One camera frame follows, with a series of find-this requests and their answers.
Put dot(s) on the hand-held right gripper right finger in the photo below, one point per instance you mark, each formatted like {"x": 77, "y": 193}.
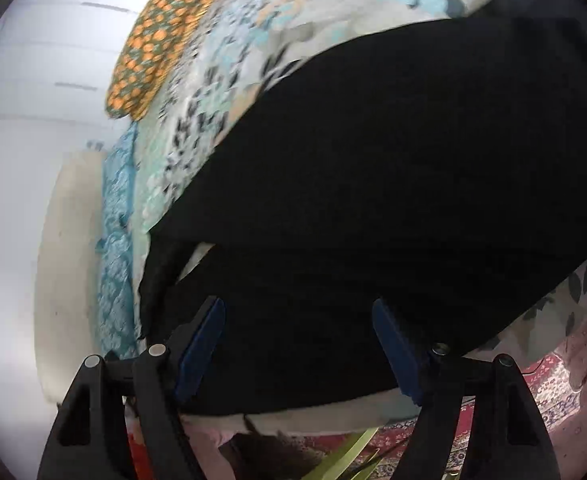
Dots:
{"x": 398, "y": 355}

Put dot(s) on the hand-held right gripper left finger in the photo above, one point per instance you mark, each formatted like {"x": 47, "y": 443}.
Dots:
{"x": 201, "y": 355}

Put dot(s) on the black pants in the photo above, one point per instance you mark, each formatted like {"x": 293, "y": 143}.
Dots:
{"x": 373, "y": 185}

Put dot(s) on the green plant leaves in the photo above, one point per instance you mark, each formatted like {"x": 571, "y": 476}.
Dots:
{"x": 343, "y": 455}

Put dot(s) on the teal patterned cloth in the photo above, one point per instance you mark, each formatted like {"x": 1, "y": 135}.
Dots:
{"x": 118, "y": 240}

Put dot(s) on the red patterned carpet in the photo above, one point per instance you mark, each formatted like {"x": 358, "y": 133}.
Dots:
{"x": 548, "y": 390}

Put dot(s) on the leaf printed bedsheet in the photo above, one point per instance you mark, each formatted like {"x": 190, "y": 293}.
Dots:
{"x": 233, "y": 60}

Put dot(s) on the orange floral pillow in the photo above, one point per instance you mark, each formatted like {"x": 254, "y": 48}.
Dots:
{"x": 158, "y": 35}

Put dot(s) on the cream bed frame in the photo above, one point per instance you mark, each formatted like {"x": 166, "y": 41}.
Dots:
{"x": 68, "y": 260}

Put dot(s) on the white wall cabinet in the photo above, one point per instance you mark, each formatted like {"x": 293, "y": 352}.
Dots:
{"x": 48, "y": 60}

